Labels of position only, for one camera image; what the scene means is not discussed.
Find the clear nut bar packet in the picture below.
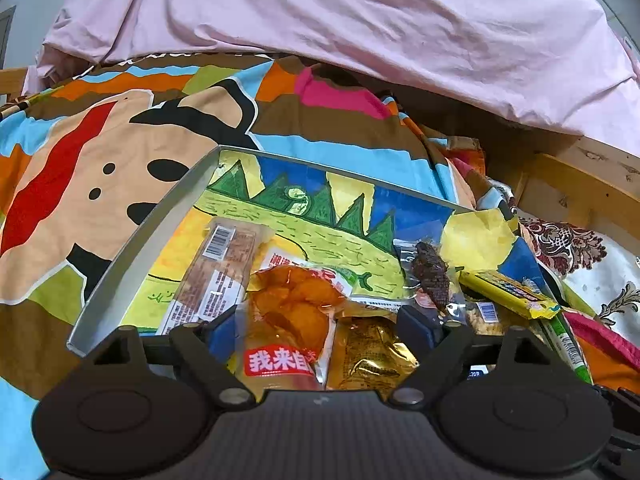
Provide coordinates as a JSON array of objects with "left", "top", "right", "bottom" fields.
[{"left": 155, "top": 217, "right": 276, "bottom": 336}]

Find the orange snack packet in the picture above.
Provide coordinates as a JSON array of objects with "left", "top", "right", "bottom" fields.
[{"left": 235, "top": 265, "right": 351, "bottom": 401}]

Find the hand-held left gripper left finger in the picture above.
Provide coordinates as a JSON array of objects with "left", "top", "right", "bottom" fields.
[{"left": 82, "top": 305, "right": 258, "bottom": 407}]

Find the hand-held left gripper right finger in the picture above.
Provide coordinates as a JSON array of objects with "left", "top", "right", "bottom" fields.
[{"left": 387, "top": 305, "right": 568, "bottom": 407}]

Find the grey window frame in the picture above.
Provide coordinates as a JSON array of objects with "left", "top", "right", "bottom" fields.
[{"left": 0, "top": 5, "right": 16, "bottom": 68}]

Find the dark dried meat packet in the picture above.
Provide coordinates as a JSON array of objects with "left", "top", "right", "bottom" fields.
[{"left": 392, "top": 237, "right": 466, "bottom": 321}]

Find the floral satin quilt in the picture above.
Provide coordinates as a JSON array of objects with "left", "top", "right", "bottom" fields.
[{"left": 475, "top": 180, "right": 640, "bottom": 356}]

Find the wooden bed frame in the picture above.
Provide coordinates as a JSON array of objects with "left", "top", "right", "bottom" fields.
[{"left": 0, "top": 66, "right": 640, "bottom": 256}]

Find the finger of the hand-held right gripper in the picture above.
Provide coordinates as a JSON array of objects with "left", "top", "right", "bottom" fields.
[{"left": 592, "top": 385, "right": 640, "bottom": 466}]

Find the colourful cartoon printed blanket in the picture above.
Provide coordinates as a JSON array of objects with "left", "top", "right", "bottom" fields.
[{"left": 0, "top": 52, "right": 640, "bottom": 480}]

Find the yellow snack packet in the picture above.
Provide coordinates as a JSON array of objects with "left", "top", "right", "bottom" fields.
[{"left": 457, "top": 269, "right": 563, "bottom": 321}]

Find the pink bed sheet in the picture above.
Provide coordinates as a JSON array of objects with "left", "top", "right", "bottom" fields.
[{"left": 22, "top": 0, "right": 640, "bottom": 143}]

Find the blue and white stick packet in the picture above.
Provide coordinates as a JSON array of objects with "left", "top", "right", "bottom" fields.
[{"left": 462, "top": 364, "right": 496, "bottom": 383}]

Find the clear cracker packet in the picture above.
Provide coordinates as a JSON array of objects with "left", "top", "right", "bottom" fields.
[{"left": 462, "top": 295, "right": 541, "bottom": 336}]

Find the grey tray with dinosaur drawing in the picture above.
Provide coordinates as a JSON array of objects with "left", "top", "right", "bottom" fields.
[{"left": 66, "top": 145, "right": 566, "bottom": 391}]

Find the gold foil snack packet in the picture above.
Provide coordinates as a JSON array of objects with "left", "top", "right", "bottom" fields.
[{"left": 325, "top": 310, "right": 421, "bottom": 393}]

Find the green stick packet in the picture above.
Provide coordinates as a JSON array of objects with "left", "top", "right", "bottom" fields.
[{"left": 542, "top": 312, "right": 593, "bottom": 386}]

